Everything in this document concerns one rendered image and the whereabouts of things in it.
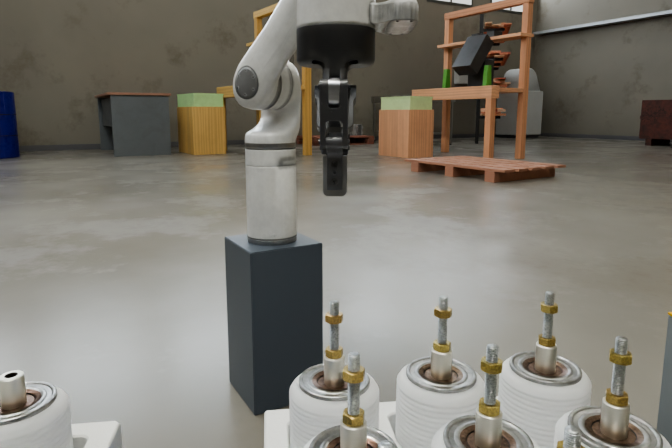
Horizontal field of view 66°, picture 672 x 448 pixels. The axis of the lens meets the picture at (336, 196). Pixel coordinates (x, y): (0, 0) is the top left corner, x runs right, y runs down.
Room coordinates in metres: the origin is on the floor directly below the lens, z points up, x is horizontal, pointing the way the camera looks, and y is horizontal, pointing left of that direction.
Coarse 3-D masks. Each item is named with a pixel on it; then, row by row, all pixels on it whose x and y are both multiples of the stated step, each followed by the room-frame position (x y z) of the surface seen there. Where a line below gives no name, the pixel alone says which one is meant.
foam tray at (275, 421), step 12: (384, 408) 0.58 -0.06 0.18; (264, 420) 0.56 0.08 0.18; (276, 420) 0.56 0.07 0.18; (288, 420) 0.56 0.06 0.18; (384, 420) 0.56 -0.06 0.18; (264, 432) 0.54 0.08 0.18; (276, 432) 0.53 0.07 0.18; (288, 432) 0.55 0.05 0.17; (264, 444) 0.52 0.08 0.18; (276, 444) 0.51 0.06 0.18; (288, 444) 0.52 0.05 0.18
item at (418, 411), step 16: (400, 384) 0.52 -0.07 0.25; (480, 384) 0.51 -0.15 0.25; (400, 400) 0.52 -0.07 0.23; (416, 400) 0.50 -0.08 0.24; (432, 400) 0.49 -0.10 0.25; (448, 400) 0.49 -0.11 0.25; (464, 400) 0.49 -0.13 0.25; (400, 416) 0.52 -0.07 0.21; (416, 416) 0.49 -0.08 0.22; (432, 416) 0.49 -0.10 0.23; (448, 416) 0.48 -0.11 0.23; (400, 432) 0.52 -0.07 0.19; (416, 432) 0.49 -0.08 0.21; (432, 432) 0.49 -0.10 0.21
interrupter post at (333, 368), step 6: (324, 360) 0.51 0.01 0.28; (330, 360) 0.51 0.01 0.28; (336, 360) 0.51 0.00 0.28; (342, 360) 0.51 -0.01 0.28; (324, 366) 0.51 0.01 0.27; (330, 366) 0.51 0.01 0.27; (336, 366) 0.51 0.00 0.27; (342, 366) 0.51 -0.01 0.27; (324, 372) 0.51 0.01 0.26; (330, 372) 0.51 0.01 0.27; (336, 372) 0.51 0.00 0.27; (342, 372) 0.51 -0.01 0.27; (324, 378) 0.51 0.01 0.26; (330, 378) 0.51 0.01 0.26; (336, 378) 0.51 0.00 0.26; (342, 378) 0.51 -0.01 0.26; (330, 384) 0.51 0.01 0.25; (336, 384) 0.51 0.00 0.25; (342, 384) 0.51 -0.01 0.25
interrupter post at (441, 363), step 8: (432, 352) 0.53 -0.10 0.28; (440, 352) 0.52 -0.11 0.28; (448, 352) 0.52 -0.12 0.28; (432, 360) 0.53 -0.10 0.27; (440, 360) 0.52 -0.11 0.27; (448, 360) 0.52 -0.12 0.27; (432, 368) 0.53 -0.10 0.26; (440, 368) 0.52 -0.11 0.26; (448, 368) 0.52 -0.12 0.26; (432, 376) 0.53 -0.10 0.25; (440, 376) 0.52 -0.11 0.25; (448, 376) 0.52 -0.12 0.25
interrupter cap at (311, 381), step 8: (312, 368) 0.54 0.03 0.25; (320, 368) 0.54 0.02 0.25; (304, 376) 0.52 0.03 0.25; (312, 376) 0.52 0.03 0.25; (320, 376) 0.53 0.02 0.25; (368, 376) 0.52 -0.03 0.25; (304, 384) 0.51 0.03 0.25; (312, 384) 0.51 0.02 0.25; (320, 384) 0.51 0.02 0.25; (344, 384) 0.51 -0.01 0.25; (360, 384) 0.51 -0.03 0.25; (368, 384) 0.50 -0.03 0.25; (304, 392) 0.49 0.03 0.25; (312, 392) 0.49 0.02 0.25; (320, 392) 0.49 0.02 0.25; (328, 392) 0.49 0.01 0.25; (336, 392) 0.49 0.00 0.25; (344, 392) 0.49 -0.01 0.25; (360, 392) 0.49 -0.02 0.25; (328, 400) 0.48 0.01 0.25; (336, 400) 0.48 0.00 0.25; (344, 400) 0.48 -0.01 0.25
